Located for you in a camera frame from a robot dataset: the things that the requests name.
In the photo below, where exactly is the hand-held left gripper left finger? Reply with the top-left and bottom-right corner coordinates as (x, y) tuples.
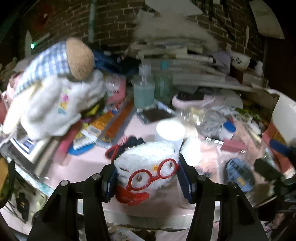
(27, 164), (117, 241)

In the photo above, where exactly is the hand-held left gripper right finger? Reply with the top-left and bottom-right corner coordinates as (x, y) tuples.
(178, 153), (267, 241)

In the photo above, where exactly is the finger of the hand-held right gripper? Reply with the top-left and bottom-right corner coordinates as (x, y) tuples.
(269, 139), (296, 160)
(253, 158), (287, 183)

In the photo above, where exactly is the blue comb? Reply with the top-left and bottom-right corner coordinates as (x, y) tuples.
(225, 158), (255, 193)

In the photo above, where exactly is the pink and white paper bag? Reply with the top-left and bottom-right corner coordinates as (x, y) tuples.
(261, 89), (296, 172)

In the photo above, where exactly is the white plush with red glasses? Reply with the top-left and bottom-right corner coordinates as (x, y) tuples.
(106, 139), (181, 207)

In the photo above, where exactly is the pink small box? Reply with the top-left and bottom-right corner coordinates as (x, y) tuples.
(221, 139), (248, 152)

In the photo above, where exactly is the green snack packet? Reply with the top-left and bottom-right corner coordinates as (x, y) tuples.
(236, 107), (266, 121)

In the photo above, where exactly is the blue flat item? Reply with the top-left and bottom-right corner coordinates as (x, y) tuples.
(68, 141), (95, 158)

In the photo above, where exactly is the white round jar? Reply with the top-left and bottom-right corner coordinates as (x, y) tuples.
(155, 119), (185, 149)

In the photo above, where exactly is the white bottle with blue cap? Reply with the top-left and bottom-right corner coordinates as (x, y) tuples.
(218, 122), (236, 141)

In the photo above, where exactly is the brown long packet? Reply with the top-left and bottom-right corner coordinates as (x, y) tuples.
(102, 100), (136, 142)

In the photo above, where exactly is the clear plastic wrapper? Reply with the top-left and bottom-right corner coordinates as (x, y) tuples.
(178, 105), (222, 139)

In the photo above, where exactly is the dark card in clear sleeve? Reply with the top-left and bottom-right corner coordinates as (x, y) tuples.
(136, 107), (175, 123)

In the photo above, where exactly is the white pen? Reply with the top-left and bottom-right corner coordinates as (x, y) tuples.
(155, 100), (176, 114)

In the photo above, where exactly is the pink oval device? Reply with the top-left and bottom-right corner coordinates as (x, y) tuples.
(171, 90), (216, 108)

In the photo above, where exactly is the small white bottle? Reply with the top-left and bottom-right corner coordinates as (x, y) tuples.
(254, 61), (264, 76)

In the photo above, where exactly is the white box with blue label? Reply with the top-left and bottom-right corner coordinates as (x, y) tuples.
(5, 136), (56, 172)

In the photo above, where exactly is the pink pouch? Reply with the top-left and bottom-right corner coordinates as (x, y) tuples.
(102, 75), (127, 103)

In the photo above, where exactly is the white panda bowl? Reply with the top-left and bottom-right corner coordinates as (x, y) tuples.
(230, 51), (251, 70)

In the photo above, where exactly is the clear bottle pale blue liquid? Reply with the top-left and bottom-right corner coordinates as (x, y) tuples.
(133, 63), (155, 109)

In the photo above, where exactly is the bear plush in white coat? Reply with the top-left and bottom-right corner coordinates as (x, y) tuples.
(2, 38), (107, 142)

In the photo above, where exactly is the green bottle with blue cap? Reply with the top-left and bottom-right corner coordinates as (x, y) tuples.
(154, 61), (173, 102)

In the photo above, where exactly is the purple cloth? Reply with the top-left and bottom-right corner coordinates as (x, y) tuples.
(213, 51), (232, 72)

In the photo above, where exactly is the stack of books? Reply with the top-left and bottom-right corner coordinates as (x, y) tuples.
(129, 39), (255, 92)

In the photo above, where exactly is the blue plastic bag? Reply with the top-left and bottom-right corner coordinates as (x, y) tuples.
(92, 50), (130, 75)

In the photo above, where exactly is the hanging beige paper bag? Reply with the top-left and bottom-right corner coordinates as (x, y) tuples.
(248, 0), (285, 40)

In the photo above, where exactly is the white fluffy fur piece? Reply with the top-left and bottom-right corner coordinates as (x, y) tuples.
(133, 10), (219, 50)

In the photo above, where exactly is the device with green light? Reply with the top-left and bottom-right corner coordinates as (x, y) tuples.
(30, 32), (51, 49)

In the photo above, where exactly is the green pipe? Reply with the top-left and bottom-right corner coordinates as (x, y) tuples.
(88, 0), (97, 43)

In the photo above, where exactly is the white paper sheet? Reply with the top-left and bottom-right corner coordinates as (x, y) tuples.
(144, 0), (204, 16)

